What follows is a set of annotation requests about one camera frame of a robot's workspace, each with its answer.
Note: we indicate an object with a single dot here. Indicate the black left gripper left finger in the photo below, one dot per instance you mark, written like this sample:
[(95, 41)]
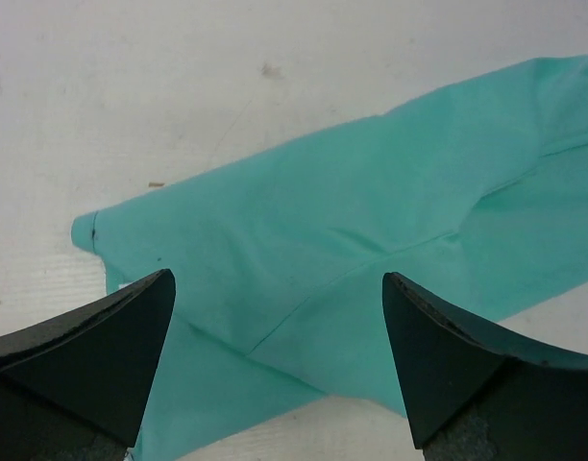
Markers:
[(75, 387)]

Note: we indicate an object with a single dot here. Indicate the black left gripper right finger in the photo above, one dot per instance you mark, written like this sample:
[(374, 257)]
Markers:
[(474, 390)]

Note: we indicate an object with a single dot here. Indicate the mint green t shirt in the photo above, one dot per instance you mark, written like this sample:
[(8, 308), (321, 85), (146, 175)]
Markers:
[(478, 191)]

